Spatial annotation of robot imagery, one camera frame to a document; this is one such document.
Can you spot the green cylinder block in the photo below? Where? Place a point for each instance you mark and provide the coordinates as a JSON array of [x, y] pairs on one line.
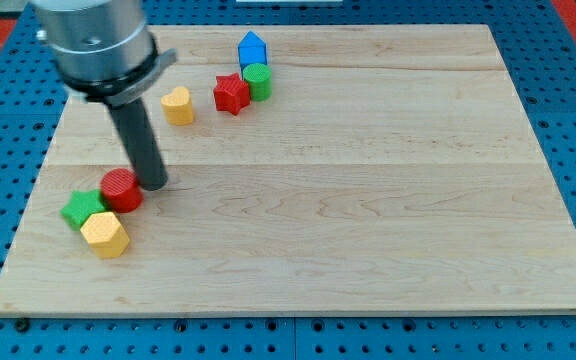
[[258, 76]]

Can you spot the blue pentagon block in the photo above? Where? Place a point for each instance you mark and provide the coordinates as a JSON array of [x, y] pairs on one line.
[[252, 50]]

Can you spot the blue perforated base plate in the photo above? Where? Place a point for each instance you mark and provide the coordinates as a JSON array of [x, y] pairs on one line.
[[536, 43]]

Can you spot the wooden board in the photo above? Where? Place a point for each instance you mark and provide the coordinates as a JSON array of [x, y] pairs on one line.
[[392, 172]]

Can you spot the black cylindrical pointer rod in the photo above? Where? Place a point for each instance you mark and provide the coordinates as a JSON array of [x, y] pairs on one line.
[[136, 134]]

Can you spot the green star block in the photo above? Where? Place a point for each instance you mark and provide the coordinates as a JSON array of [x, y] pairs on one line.
[[81, 205]]

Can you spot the red star block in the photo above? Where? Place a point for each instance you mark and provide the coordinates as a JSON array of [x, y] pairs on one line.
[[231, 93]]

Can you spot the red cylinder block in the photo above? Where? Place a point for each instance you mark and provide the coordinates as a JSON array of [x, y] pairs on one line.
[[120, 189]]

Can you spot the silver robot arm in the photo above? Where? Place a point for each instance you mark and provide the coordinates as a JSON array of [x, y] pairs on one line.
[[103, 48]]

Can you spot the yellow heart block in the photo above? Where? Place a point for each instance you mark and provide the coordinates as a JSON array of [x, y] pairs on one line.
[[177, 107]]

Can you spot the yellow hexagon block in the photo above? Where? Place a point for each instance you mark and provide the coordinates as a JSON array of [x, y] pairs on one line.
[[105, 235]]

